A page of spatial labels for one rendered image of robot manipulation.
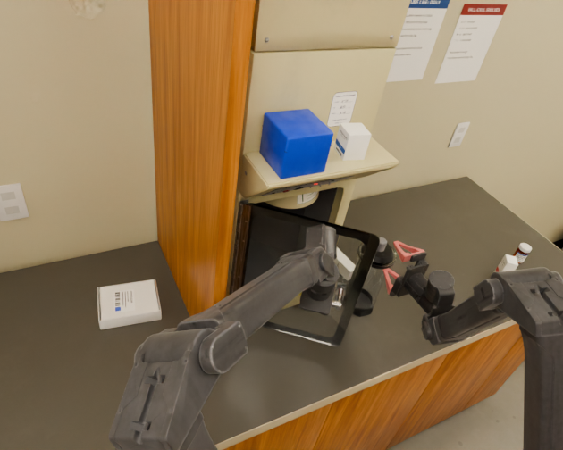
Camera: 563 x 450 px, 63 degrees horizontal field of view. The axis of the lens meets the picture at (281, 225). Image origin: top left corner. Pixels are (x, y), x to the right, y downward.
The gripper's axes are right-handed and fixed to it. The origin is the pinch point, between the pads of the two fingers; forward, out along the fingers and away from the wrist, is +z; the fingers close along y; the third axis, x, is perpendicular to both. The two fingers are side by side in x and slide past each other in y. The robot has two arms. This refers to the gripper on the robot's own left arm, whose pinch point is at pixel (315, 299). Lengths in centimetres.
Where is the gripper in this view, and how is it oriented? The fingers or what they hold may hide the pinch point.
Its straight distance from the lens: 108.0
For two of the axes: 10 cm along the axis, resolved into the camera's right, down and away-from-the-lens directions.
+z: -0.3, 4.2, 9.1
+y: -2.5, 8.8, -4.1
